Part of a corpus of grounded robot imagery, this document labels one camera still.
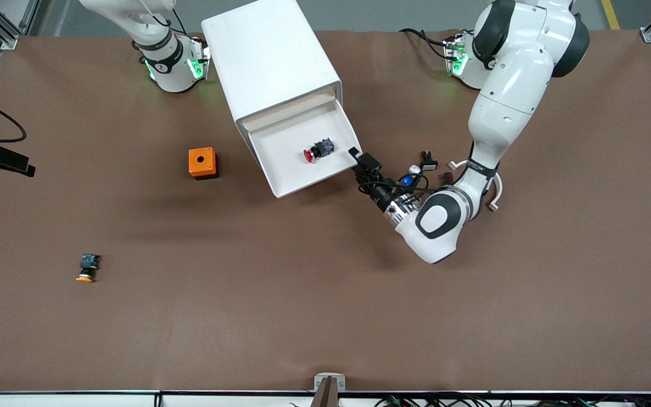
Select red push button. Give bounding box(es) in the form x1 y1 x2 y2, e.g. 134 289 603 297
303 138 335 164

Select white cabinet drawer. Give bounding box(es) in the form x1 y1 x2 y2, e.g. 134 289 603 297
245 99 363 199

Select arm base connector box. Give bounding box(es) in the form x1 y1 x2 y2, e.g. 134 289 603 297
444 34 476 77
189 35 211 81

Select yellow push button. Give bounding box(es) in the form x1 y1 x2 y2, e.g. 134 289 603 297
76 254 101 283

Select white drawer cabinet housing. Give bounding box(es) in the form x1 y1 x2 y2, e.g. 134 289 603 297
201 0 343 136

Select brown table cover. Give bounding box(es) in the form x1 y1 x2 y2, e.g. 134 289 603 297
0 29 651 393

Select orange box with hole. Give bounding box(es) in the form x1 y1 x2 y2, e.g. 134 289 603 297
189 148 219 180

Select white curved bracket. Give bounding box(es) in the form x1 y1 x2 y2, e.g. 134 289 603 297
448 160 504 213

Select black base cable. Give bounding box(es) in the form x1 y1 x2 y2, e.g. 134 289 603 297
399 27 449 60

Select grey metal edge bracket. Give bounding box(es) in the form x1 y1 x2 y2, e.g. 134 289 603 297
314 373 346 392

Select brown vertical post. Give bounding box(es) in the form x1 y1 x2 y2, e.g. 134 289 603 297
310 376 338 407

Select white table edge rail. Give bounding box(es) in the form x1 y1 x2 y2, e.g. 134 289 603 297
0 390 651 407

